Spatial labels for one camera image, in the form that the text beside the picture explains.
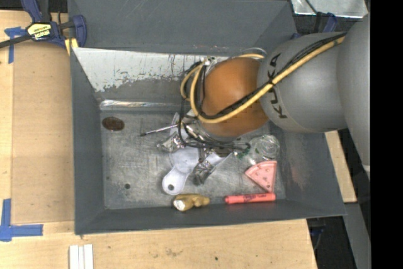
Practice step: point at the white plastic measuring spoon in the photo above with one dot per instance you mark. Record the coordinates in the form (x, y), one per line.
(172, 182)

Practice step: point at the brown oval disc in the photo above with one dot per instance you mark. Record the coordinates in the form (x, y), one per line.
(112, 123)

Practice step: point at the orange-red marker pen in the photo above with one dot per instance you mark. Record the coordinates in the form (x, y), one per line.
(250, 198)

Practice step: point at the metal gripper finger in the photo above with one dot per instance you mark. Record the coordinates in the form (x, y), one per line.
(203, 170)
(170, 145)

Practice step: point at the gold toy figure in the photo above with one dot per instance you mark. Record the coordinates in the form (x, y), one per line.
(190, 201)

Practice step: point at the pale wood flat board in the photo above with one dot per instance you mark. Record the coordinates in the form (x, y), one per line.
(41, 135)

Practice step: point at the pink wedge-shaped toy slice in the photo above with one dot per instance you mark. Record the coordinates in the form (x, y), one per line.
(263, 174)

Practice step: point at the clear glass cup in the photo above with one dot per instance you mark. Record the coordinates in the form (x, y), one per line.
(267, 146)

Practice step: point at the grey metal bin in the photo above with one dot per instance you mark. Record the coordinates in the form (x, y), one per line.
(135, 160)

